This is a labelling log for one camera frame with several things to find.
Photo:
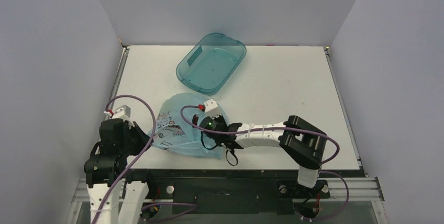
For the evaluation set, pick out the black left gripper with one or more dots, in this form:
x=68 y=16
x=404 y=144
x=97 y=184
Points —
x=144 y=138

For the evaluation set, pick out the teal transparent plastic tray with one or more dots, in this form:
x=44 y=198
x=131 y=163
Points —
x=210 y=63

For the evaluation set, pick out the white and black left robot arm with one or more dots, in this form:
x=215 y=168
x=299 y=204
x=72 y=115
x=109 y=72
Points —
x=116 y=194

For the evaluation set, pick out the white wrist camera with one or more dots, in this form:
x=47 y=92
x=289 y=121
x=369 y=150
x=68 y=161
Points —
x=123 y=112
x=212 y=109

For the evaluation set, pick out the light blue plastic bag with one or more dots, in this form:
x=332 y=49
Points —
x=173 y=134

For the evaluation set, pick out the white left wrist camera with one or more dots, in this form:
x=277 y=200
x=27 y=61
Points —
x=123 y=112

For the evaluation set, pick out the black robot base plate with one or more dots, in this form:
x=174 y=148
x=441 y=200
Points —
x=229 y=191

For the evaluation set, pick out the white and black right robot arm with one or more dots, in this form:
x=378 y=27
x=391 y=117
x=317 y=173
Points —
x=303 y=142

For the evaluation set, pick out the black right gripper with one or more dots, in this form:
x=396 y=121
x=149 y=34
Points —
x=198 y=121

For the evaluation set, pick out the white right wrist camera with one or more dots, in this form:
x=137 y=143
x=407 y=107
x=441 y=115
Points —
x=212 y=109

